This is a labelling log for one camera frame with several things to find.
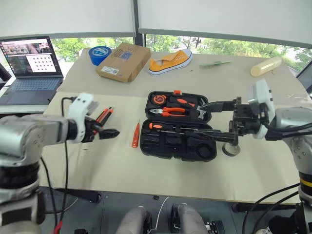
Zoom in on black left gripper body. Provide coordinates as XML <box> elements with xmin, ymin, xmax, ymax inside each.
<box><xmin>82</xmin><ymin>117</ymin><xmax>103</xmax><ymax>143</ymax></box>

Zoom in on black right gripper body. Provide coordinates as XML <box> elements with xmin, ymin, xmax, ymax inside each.
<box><xmin>228</xmin><ymin>96</ymin><xmax>263</xmax><ymax>147</ymax></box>

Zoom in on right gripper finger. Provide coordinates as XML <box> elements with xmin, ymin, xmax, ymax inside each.
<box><xmin>199</xmin><ymin>100</ymin><xmax>236</xmax><ymax>114</ymax></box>
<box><xmin>186</xmin><ymin>129</ymin><xmax>233</xmax><ymax>143</ymax></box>

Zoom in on black plastic tool case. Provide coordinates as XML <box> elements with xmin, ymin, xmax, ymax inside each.
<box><xmin>140</xmin><ymin>90</ymin><xmax>218</xmax><ymax>162</ymax></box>

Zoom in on orange black utility knife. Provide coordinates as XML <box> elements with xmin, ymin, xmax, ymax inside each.
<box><xmin>95</xmin><ymin>106</ymin><xmax>116</xmax><ymax>125</ymax></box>

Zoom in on silver adjustable wrench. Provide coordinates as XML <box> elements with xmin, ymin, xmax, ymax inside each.
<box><xmin>195</xmin><ymin>105</ymin><xmax>208</xmax><ymax>120</ymax></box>

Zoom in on grey round tape roll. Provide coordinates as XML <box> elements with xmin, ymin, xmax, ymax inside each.
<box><xmin>222</xmin><ymin>142</ymin><xmax>242</xmax><ymax>157</ymax></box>

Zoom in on orange voltage tester pen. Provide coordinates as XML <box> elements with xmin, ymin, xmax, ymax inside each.
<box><xmin>131</xmin><ymin>122</ymin><xmax>141</xmax><ymax>149</ymax></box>

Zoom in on short orange black screwdriver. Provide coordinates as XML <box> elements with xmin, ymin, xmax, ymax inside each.
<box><xmin>169</xmin><ymin>96</ymin><xmax>197</xmax><ymax>108</ymax></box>

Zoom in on thin black metal rod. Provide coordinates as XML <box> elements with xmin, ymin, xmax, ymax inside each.
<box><xmin>156</xmin><ymin>129</ymin><xmax>186</xmax><ymax>135</ymax></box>

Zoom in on green plastic strip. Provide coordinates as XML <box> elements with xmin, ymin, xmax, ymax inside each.
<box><xmin>199</xmin><ymin>60</ymin><xmax>233</xmax><ymax>70</ymax></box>

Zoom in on cream cylindrical roll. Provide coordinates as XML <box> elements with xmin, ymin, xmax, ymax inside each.
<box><xmin>250</xmin><ymin>56</ymin><xmax>284</xmax><ymax>78</ymax></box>

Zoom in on orange black tape measure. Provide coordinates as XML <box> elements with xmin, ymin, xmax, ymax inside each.
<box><xmin>152</xmin><ymin>94</ymin><xmax>167</xmax><ymax>106</ymax></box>

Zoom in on yellow canvas shoe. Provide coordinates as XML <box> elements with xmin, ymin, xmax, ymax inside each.
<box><xmin>148</xmin><ymin>48</ymin><xmax>194</xmax><ymax>77</ymax></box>

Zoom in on brown cardboard box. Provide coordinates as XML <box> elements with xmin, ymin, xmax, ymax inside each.
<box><xmin>95</xmin><ymin>42</ymin><xmax>152</xmax><ymax>83</ymax></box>

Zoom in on blue tape roll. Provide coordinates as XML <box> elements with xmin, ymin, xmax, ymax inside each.
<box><xmin>88</xmin><ymin>45</ymin><xmax>113</xmax><ymax>67</ymax></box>

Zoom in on open dark laptop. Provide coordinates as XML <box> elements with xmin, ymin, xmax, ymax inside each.
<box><xmin>0</xmin><ymin>36</ymin><xmax>65</xmax><ymax>106</ymax></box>

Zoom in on grey rounded robot leg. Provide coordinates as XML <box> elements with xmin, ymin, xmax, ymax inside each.
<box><xmin>170</xmin><ymin>203</ymin><xmax>208</xmax><ymax>234</ymax></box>
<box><xmin>115</xmin><ymin>206</ymin><xmax>152</xmax><ymax>234</ymax></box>

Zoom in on white roller blind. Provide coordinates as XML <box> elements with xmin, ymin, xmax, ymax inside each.
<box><xmin>137</xmin><ymin>0</ymin><xmax>312</xmax><ymax>50</ymax></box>
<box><xmin>0</xmin><ymin>0</ymin><xmax>137</xmax><ymax>40</ymax></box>

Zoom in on dark object beside laptop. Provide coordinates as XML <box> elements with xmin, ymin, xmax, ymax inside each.
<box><xmin>0</xmin><ymin>62</ymin><xmax>12</xmax><ymax>91</ymax></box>

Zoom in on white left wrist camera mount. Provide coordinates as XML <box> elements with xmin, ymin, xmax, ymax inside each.
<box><xmin>66</xmin><ymin>92</ymin><xmax>101</xmax><ymax>143</ymax></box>

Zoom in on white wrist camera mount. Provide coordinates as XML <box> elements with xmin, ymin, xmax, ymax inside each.
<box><xmin>66</xmin><ymin>92</ymin><xmax>101</xmax><ymax>143</ymax></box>
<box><xmin>247</xmin><ymin>78</ymin><xmax>276</xmax><ymax>140</ymax></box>

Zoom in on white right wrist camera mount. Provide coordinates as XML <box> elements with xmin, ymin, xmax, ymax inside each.
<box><xmin>247</xmin><ymin>78</ymin><xmax>276</xmax><ymax>140</ymax></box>

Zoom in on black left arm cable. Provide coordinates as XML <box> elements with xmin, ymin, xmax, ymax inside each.
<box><xmin>40</xmin><ymin>97</ymin><xmax>77</xmax><ymax>234</ymax></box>

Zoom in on long orange handled screwdriver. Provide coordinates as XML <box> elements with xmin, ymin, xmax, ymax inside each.
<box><xmin>148</xmin><ymin>122</ymin><xmax>189</xmax><ymax>132</ymax></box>

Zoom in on orange handled pliers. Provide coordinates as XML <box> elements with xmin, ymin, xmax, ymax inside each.
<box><xmin>149</xmin><ymin>106</ymin><xmax>187</xmax><ymax>118</ymax></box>

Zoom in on thin white cable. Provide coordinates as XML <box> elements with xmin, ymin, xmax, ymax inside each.
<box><xmin>150</xmin><ymin>196</ymin><xmax>170</xmax><ymax>232</ymax></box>

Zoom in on dark window frame post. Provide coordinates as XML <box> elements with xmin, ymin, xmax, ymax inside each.
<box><xmin>132</xmin><ymin>0</ymin><xmax>147</xmax><ymax>52</ymax></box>

